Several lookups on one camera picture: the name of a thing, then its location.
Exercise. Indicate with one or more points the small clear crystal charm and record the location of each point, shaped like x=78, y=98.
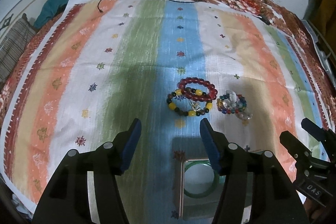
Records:
x=195, y=106

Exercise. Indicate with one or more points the striped grey pillow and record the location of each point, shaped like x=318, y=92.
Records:
x=14, y=48

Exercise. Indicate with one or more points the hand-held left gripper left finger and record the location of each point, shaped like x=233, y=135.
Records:
x=130, y=146

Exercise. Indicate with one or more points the green jade bangle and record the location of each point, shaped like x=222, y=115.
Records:
x=189, y=192

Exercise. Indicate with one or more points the pastel striped cloth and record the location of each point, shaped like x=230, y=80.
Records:
x=131, y=56

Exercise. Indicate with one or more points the rectangular metal tin box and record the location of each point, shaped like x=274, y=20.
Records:
x=181, y=187

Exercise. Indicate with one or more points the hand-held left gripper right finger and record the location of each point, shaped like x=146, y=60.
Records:
x=210, y=146

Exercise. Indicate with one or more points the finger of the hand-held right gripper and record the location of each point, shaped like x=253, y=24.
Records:
x=290, y=140
x=312, y=128

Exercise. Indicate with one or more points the small black device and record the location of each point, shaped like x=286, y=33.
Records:
x=264, y=19

